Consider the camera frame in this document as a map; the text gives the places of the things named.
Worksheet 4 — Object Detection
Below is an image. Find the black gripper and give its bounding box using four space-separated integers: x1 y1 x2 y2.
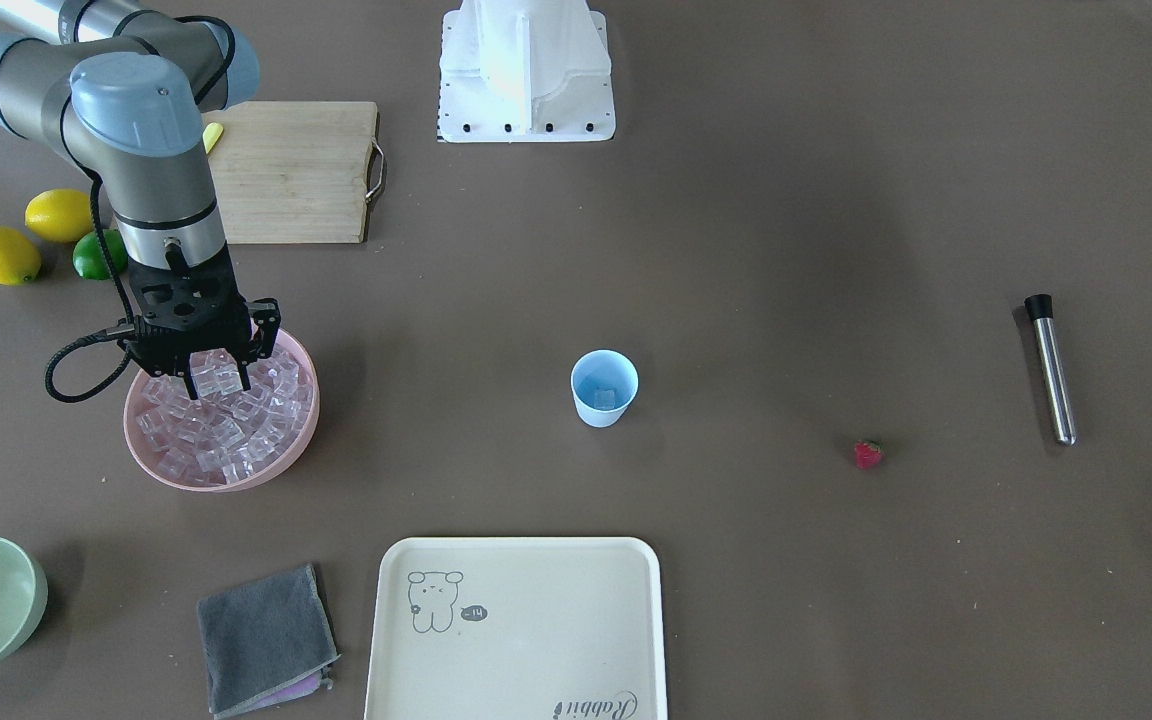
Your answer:
126 247 282 401

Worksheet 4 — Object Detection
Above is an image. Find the clear ice cube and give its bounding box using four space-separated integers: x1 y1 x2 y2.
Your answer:
191 348 243 397

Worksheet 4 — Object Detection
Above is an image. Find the light blue cup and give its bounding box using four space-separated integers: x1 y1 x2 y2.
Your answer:
570 348 639 429

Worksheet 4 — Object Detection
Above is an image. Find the red strawberry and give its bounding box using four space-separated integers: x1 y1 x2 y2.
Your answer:
852 439 884 469

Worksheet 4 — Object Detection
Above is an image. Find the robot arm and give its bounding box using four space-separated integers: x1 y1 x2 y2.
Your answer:
0 1 282 404

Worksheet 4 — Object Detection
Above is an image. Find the pink bowl of ice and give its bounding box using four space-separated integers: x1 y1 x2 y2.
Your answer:
123 332 321 493

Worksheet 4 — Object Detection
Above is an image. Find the green lime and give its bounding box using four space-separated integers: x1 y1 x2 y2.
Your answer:
70 228 129 281

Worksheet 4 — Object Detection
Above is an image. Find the wooden cutting board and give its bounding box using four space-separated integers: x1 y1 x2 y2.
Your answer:
204 101 385 247

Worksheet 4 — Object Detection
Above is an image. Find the whole yellow lemon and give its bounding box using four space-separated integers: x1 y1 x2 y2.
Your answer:
0 225 44 286
24 188 93 243

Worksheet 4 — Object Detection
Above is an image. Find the yellow plastic knife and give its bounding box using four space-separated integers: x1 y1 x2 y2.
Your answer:
202 122 223 154

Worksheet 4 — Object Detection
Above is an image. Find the grey folded cloth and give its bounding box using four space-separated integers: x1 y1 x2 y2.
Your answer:
196 562 340 719

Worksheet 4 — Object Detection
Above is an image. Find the cream rabbit tray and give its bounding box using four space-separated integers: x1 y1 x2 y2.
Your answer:
364 537 669 719

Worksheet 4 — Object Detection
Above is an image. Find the steel muddler black tip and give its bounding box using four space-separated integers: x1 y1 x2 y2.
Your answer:
1024 293 1078 447

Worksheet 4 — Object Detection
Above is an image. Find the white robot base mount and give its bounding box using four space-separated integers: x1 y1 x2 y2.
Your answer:
435 1 617 143

